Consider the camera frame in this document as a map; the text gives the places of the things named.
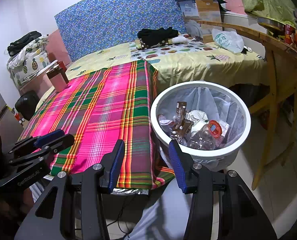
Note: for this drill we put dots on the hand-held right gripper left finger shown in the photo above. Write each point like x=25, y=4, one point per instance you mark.
x=116, y=165

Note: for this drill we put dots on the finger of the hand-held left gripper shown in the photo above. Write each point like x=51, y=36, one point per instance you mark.
x=48, y=137
x=61, y=142

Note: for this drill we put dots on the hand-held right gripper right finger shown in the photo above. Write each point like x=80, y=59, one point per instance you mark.
x=178, y=170

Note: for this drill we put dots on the white round bin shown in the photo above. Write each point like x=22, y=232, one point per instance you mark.
x=213, y=155

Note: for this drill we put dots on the clear plastic bottle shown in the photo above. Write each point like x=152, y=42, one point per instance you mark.
x=203, y=140

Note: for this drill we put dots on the brown snack wrapper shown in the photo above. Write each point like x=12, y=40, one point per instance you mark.
x=180, y=108
x=179, y=130

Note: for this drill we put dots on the clear plastic cup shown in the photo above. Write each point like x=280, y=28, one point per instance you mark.
x=164, y=122

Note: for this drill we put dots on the clear cup with red lid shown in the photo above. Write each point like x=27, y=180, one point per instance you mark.
x=214, y=127

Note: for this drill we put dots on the small red floor items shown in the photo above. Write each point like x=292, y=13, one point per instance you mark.
x=18, y=118

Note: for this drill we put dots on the black suitcase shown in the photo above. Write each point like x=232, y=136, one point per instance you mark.
x=26, y=105

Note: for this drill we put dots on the pink green plaid tablecloth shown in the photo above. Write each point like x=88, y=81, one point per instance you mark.
x=101, y=120

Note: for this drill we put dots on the pink cabinet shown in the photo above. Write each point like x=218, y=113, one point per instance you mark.
x=36, y=82

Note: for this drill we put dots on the pink tumbler with brown lid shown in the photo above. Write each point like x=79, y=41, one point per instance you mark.
x=58, y=81

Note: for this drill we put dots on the pineapple print bedding bundle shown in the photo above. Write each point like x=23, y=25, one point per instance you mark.
x=31, y=62

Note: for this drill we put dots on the translucent white bin liner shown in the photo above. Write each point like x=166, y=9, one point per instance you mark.
x=228, y=110

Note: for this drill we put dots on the black folded garment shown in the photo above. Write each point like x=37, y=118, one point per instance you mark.
x=23, y=41

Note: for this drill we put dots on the yellow pineapple print bed sheet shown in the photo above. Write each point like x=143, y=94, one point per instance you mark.
x=188, y=65

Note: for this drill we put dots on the fruit print white cloth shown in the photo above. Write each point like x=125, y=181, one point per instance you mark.
x=168, y=51

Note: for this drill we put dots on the brown polka dot cloth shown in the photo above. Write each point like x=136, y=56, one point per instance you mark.
x=148, y=45

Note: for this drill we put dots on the black clothes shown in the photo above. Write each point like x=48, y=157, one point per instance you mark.
x=158, y=35

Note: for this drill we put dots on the white plastic bag green print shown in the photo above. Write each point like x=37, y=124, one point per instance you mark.
x=226, y=41

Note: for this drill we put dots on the blue floral headboard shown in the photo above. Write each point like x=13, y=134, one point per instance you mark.
x=126, y=15

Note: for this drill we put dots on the wooden side table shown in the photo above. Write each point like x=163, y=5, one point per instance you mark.
x=283, y=55

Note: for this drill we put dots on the open cardboard box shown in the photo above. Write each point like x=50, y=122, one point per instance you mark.
x=208, y=12

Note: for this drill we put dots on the metal bowl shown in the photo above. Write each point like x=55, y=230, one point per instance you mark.
x=271, y=22

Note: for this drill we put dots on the red tin can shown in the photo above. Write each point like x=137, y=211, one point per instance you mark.
x=289, y=33

